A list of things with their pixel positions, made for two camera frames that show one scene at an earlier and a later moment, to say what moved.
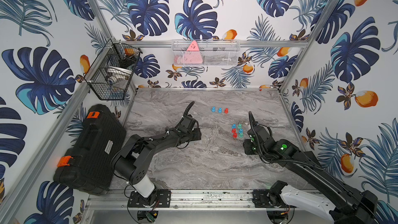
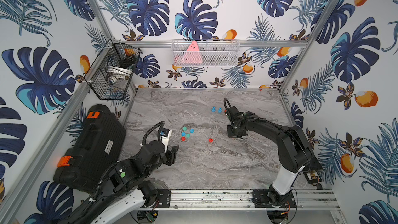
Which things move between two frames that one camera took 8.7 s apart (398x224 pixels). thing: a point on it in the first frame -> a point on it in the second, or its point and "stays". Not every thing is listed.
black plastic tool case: (88, 166) stays
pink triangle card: (193, 55) stays
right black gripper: (246, 144) -> (230, 135)
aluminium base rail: (117, 200) stays
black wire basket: (110, 76) stays
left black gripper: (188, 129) -> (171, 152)
